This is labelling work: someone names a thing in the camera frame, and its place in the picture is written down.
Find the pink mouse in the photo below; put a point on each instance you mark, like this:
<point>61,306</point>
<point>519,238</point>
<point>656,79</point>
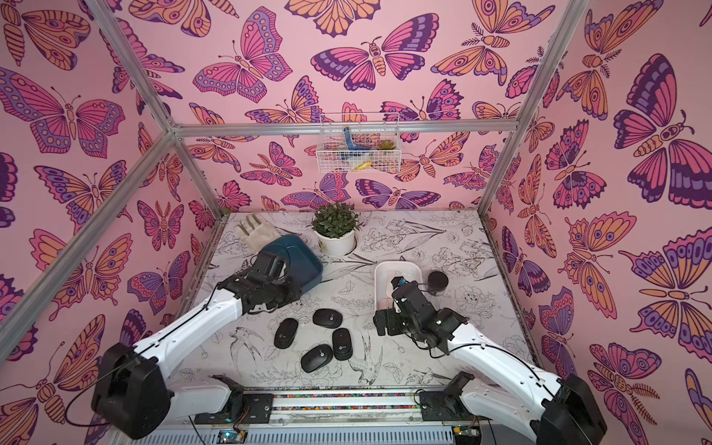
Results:
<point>384,304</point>

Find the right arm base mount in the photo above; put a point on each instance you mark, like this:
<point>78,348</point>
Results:
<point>447,404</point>

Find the white wire basket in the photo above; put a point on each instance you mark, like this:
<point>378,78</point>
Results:
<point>383,129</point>

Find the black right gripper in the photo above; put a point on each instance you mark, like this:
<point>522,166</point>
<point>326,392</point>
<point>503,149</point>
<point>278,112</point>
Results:
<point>405,292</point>

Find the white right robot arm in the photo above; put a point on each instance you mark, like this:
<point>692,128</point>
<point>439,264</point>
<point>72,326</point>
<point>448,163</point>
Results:
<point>571,416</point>

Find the small black round jar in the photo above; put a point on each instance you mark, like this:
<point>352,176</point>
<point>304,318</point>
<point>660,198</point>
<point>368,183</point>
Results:
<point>437,283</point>

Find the black mouse bottom front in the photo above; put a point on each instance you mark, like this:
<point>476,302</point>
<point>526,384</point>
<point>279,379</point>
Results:
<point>316,358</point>

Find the teal storage box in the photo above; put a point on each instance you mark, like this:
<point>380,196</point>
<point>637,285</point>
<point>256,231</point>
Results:
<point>303,266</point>

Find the white storage box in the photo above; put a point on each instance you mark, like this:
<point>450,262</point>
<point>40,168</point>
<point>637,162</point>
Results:
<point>386,271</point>

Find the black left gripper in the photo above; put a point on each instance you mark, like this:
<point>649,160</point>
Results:
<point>295,292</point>

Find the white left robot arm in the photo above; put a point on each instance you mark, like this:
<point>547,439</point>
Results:
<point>132,392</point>

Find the beige work glove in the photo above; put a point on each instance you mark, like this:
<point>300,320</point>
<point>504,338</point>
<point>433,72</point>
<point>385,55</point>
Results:
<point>257,233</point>

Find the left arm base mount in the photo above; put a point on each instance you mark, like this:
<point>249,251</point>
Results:
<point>241,407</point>

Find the aluminium front rail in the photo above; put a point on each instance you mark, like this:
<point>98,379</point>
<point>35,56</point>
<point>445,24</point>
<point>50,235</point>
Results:
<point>376,406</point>

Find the potted green plant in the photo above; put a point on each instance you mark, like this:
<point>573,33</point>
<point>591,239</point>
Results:
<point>335,226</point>

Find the blue toy in basket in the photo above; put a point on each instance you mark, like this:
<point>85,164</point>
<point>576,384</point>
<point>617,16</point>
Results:
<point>357,148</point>

